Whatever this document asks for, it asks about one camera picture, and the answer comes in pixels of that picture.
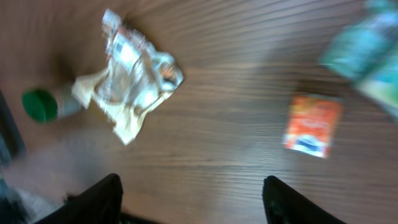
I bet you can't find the green lid jar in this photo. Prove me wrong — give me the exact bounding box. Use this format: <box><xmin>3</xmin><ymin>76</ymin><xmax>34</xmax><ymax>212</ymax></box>
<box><xmin>21</xmin><ymin>85</ymin><xmax>83</xmax><ymax>124</ymax></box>

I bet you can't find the orange Kleenex tissue pack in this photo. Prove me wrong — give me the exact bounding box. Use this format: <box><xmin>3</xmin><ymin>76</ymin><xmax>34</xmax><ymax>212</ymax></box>
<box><xmin>283</xmin><ymin>93</ymin><xmax>343</xmax><ymax>159</ymax></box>

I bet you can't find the green Kleenex tissue pack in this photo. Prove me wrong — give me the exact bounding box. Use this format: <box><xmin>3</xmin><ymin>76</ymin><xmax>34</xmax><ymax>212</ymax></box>
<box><xmin>356</xmin><ymin>54</ymin><xmax>397</xmax><ymax>121</ymax></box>

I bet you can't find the teal wet wipes pack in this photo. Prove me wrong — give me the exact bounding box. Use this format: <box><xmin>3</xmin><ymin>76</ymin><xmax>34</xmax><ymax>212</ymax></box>
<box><xmin>319</xmin><ymin>0</ymin><xmax>397</xmax><ymax>81</ymax></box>

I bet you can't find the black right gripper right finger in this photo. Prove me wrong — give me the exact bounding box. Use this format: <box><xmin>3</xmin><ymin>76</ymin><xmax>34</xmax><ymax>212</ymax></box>
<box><xmin>262</xmin><ymin>175</ymin><xmax>344</xmax><ymax>224</ymax></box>

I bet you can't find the dried mushroom pouch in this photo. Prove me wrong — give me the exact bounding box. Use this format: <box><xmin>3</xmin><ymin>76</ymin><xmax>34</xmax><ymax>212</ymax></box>
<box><xmin>72</xmin><ymin>9</ymin><xmax>184</xmax><ymax>145</ymax></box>

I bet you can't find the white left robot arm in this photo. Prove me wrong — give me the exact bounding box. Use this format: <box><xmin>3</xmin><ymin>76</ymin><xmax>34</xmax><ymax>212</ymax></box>
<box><xmin>1</xmin><ymin>177</ymin><xmax>62</xmax><ymax>224</ymax></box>

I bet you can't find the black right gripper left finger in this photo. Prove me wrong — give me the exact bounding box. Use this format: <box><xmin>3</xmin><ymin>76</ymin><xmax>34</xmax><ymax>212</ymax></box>
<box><xmin>37</xmin><ymin>174</ymin><xmax>123</xmax><ymax>224</ymax></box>

